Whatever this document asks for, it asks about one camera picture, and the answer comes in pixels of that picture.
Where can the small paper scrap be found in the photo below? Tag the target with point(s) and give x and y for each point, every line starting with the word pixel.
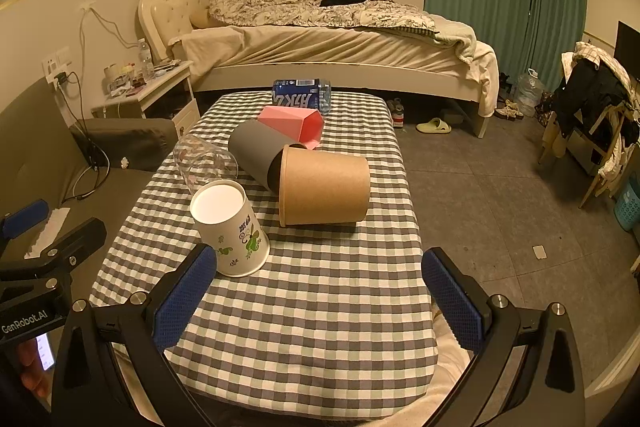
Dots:
pixel 539 252

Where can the person's left hand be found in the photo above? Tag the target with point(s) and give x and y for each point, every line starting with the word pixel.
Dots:
pixel 31 372

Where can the light shoes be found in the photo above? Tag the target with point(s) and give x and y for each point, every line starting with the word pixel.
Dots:
pixel 507 109

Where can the chair piled with clothes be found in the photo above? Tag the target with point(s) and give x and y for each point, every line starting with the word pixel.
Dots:
pixel 590 92

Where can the brown kraft paper cup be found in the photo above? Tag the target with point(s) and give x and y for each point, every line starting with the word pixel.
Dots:
pixel 325 192

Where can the floral quilt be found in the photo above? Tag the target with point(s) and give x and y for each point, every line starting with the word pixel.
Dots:
pixel 280 4

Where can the clear plastic cup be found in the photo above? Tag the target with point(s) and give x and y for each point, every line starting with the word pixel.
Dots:
pixel 200 162

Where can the grey sneakers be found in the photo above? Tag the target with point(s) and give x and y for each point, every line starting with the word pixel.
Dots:
pixel 396 113

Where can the black television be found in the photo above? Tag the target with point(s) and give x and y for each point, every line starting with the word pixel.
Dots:
pixel 629 49

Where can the white paper cup green print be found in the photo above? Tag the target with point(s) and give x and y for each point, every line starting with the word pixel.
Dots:
pixel 235 237

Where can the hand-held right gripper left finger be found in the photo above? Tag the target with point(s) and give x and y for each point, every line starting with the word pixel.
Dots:
pixel 187 297

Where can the large water jug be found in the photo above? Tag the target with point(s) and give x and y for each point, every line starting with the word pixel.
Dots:
pixel 528 94

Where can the checkered tablecloth table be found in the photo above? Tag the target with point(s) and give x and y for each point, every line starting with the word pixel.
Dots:
pixel 325 307

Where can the clear plastic bottle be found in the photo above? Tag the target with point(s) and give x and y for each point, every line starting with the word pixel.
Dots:
pixel 144 57

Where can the pale green slipper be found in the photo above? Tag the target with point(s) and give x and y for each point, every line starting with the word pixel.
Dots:
pixel 434 126

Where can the wooden chair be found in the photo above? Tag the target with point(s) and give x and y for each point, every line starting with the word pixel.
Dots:
pixel 602 167

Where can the cream bed with tufted headboard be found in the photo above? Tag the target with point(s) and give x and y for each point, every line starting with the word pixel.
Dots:
pixel 320 52

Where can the white nightstand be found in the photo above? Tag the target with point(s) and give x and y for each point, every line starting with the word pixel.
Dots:
pixel 165 92

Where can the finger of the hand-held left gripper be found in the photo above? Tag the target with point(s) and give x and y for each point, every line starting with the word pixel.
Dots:
pixel 25 214
pixel 75 239

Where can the pale throw blanket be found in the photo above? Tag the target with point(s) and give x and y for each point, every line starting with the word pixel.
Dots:
pixel 462 39

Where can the narrow green curtain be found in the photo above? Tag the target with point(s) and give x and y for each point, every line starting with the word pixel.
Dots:
pixel 557 2

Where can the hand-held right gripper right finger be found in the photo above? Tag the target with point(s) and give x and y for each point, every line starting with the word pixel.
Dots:
pixel 452 297

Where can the white ribbed object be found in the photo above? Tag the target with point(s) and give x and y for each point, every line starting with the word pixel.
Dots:
pixel 47 232

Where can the blue label water bottle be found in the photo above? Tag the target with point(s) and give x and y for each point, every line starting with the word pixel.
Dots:
pixel 295 97

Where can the blue laundry basket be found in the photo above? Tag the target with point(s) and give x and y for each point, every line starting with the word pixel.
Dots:
pixel 629 204

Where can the grey paper cup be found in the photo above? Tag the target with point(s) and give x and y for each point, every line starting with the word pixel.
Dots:
pixel 255 147

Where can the wall power outlet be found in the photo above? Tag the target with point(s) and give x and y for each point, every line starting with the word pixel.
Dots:
pixel 56 62

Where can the pink faceted cup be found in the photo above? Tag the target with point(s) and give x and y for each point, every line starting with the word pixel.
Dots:
pixel 285 119

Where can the white tape roll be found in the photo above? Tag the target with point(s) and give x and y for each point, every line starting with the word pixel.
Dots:
pixel 111 73

